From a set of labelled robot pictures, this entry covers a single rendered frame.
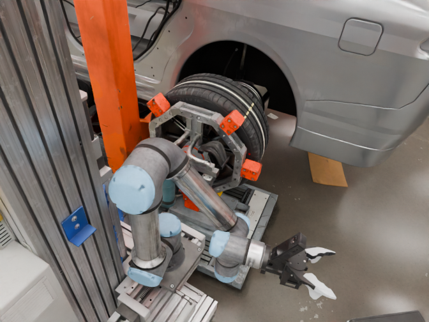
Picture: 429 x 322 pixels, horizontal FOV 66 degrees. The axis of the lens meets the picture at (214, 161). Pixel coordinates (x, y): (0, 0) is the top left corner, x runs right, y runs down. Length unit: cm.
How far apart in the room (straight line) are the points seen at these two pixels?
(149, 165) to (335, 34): 118
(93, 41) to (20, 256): 100
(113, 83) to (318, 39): 100
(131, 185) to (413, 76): 140
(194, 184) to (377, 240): 204
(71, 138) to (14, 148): 14
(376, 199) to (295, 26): 182
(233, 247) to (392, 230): 212
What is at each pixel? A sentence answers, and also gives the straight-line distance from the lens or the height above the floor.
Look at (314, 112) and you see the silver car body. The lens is 193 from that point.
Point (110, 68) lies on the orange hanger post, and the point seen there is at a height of 127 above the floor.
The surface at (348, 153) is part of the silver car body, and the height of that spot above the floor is 83.
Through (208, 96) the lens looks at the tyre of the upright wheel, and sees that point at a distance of 165.
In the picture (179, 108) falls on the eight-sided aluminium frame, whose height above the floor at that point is 112.
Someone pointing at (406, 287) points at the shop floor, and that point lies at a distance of 270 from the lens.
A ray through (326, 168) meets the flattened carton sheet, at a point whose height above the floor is 1.
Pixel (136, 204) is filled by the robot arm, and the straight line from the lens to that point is 86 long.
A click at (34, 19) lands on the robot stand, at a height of 179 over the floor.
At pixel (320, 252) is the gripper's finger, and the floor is 123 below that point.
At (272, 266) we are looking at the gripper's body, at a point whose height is 120.
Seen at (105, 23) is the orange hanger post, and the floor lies 149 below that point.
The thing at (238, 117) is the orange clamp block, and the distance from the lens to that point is 157.
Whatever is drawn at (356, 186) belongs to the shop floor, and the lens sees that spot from 314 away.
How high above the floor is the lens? 205
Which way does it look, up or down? 43 degrees down
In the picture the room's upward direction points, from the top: 5 degrees clockwise
